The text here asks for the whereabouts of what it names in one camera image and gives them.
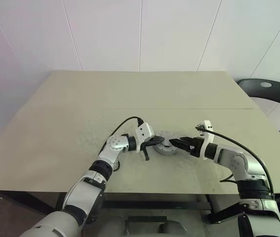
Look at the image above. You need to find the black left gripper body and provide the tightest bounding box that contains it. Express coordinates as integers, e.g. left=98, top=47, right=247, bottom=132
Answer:
left=140, top=138, right=155, bottom=152

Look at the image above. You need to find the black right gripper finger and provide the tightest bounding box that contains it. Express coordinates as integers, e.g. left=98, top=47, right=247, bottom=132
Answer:
left=169, top=136, right=193, bottom=146
left=173, top=142, right=195, bottom=152

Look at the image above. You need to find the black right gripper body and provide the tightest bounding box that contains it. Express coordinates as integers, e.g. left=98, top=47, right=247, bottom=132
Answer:
left=188, top=137, right=205, bottom=158

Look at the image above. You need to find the silver round motor lid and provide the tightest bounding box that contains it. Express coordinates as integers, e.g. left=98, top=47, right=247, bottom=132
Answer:
left=154, top=129, right=179, bottom=152

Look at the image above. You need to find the round motor housing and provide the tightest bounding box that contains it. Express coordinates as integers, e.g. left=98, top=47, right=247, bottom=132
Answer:
left=153, top=144, right=177, bottom=156

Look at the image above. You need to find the grey rounded shape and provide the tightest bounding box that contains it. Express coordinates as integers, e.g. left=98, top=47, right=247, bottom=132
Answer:
left=159, top=219, right=188, bottom=237

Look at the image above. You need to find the black chair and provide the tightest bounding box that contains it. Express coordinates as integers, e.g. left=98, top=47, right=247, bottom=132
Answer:
left=237, top=78, right=280, bottom=135

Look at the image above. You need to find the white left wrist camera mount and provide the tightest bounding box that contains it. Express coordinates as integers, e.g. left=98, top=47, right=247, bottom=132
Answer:
left=134, top=122, right=155, bottom=152

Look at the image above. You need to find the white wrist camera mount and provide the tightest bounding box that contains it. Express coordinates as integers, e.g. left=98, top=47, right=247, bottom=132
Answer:
left=134, top=122, right=155, bottom=152
left=195, top=120, right=216, bottom=161

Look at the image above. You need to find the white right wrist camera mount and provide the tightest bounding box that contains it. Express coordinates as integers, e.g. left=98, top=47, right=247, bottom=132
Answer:
left=195, top=120, right=216, bottom=161

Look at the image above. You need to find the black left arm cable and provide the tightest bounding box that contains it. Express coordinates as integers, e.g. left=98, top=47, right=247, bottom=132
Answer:
left=98, top=116, right=144, bottom=172

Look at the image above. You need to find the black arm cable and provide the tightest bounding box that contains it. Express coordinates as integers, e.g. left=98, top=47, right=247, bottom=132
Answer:
left=195, top=124, right=276, bottom=196
left=98, top=116, right=144, bottom=172

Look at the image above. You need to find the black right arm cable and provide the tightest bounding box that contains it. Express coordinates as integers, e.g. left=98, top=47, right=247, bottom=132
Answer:
left=195, top=124, right=276, bottom=196

